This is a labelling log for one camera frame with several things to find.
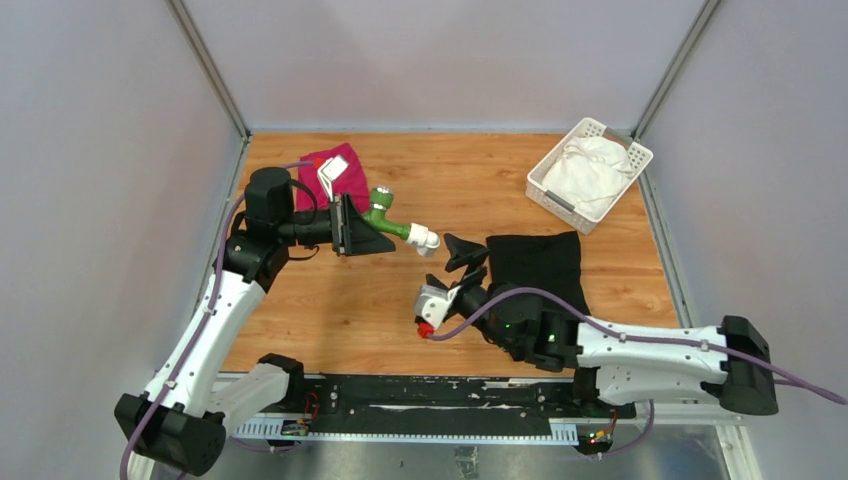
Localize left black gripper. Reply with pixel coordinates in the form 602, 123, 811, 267
277, 193, 395, 256

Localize white pipe fitting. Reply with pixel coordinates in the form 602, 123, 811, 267
405, 223, 441, 258

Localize green water faucet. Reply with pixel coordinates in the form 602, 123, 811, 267
361, 185, 411, 241

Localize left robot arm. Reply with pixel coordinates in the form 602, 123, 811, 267
114, 167, 396, 479

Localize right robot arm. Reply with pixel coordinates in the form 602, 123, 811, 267
414, 232, 779, 418

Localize magenta folded cloth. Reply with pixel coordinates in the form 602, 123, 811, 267
298, 143, 370, 213

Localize black folded cloth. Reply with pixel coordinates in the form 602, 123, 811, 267
486, 231, 591, 315

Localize white plastic basket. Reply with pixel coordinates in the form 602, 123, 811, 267
525, 117, 654, 235

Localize white cloth in basket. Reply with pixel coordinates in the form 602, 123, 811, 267
541, 137, 636, 221

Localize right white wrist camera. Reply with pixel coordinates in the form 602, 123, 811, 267
414, 285, 460, 338

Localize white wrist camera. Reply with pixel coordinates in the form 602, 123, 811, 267
414, 285, 460, 338
313, 155, 349, 203

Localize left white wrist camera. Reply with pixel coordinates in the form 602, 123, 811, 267
313, 155, 349, 203

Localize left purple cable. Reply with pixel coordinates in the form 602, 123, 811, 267
117, 158, 319, 480

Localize purple cable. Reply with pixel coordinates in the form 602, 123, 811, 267
117, 158, 319, 480
427, 286, 848, 458

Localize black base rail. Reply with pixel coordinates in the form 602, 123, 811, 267
258, 374, 636, 439

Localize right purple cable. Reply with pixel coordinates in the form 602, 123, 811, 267
427, 286, 848, 458

